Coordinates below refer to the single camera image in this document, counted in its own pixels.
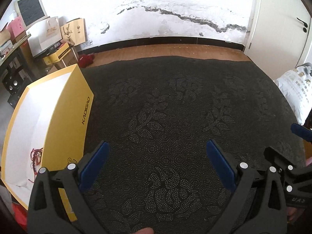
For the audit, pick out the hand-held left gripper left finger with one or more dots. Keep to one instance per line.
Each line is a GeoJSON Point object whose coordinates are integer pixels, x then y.
{"type": "Point", "coordinates": [93, 168]}

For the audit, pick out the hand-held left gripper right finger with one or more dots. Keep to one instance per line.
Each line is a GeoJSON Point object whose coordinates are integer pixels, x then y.
{"type": "Point", "coordinates": [220, 165]}

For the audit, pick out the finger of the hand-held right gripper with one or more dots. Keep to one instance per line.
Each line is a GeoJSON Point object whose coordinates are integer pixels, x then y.
{"type": "Point", "coordinates": [301, 131]}
{"type": "Point", "coordinates": [277, 156]}

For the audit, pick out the yellow cardboard box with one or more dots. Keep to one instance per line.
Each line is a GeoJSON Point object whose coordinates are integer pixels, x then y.
{"type": "Point", "coordinates": [68, 117]}

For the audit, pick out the person's right hand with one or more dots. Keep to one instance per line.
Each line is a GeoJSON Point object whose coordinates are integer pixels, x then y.
{"type": "Point", "coordinates": [292, 215]}

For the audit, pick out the person's left hand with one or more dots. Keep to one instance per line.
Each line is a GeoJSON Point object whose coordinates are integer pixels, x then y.
{"type": "Point", "coordinates": [143, 231]}

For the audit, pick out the pink plastic packet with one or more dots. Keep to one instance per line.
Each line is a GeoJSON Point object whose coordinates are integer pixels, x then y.
{"type": "Point", "coordinates": [309, 161]}

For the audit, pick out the white printed sack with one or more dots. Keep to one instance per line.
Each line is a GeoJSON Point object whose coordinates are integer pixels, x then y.
{"type": "Point", "coordinates": [297, 90]}

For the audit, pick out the red bag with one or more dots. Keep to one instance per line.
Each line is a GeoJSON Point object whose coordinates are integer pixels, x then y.
{"type": "Point", "coordinates": [19, 213]}

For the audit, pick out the red cloth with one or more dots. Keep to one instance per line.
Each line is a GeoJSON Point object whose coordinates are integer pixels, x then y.
{"type": "Point", "coordinates": [85, 61]}

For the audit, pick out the brown cardboard box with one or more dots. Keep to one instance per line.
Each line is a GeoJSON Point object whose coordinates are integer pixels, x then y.
{"type": "Point", "coordinates": [70, 59]}

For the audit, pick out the small yellow box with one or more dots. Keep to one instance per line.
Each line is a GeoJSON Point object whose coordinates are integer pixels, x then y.
{"type": "Point", "coordinates": [56, 57]}

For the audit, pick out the white door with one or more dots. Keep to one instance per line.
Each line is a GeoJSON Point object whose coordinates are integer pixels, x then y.
{"type": "Point", "coordinates": [275, 17]}

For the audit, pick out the black speaker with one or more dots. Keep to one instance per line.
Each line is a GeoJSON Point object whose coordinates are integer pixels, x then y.
{"type": "Point", "coordinates": [11, 82]}

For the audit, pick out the black flat box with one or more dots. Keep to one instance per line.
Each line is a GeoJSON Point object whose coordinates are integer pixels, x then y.
{"type": "Point", "coordinates": [52, 46]}

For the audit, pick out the kraft paper bag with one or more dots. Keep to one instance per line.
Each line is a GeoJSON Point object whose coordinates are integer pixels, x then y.
{"type": "Point", "coordinates": [75, 33]}

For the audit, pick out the white paper bag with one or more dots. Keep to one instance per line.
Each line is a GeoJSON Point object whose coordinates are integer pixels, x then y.
{"type": "Point", "coordinates": [43, 39]}

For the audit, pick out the black desk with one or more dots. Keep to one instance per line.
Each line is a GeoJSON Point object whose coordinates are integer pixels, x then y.
{"type": "Point", "coordinates": [14, 53]}

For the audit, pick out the tan bag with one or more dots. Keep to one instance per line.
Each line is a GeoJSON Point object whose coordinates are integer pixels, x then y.
{"type": "Point", "coordinates": [4, 37]}

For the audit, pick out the pink box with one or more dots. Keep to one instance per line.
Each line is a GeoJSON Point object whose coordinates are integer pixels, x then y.
{"type": "Point", "coordinates": [15, 26]}

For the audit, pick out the old white monitor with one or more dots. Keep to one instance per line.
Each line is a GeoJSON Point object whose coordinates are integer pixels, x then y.
{"type": "Point", "coordinates": [31, 7]}

